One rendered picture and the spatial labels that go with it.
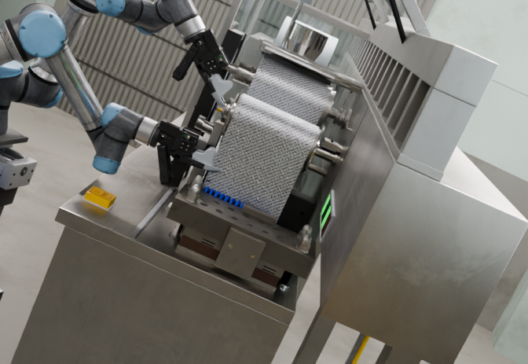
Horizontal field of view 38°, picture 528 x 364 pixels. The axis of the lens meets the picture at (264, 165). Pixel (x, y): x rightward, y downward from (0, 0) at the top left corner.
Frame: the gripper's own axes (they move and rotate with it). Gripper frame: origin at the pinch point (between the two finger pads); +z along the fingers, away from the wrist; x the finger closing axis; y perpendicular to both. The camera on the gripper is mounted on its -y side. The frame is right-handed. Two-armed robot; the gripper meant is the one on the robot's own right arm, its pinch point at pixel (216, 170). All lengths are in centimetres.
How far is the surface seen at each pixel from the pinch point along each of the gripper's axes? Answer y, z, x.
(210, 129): 8.6, -6.7, 7.8
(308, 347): -43, 48, 13
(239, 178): 0.8, 6.6, -0.2
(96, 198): -17.3, -26.2, -13.5
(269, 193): 0.2, 16.2, -0.2
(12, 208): -109, -99, 175
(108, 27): -30, -142, 403
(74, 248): -27.5, -24.5, -26.0
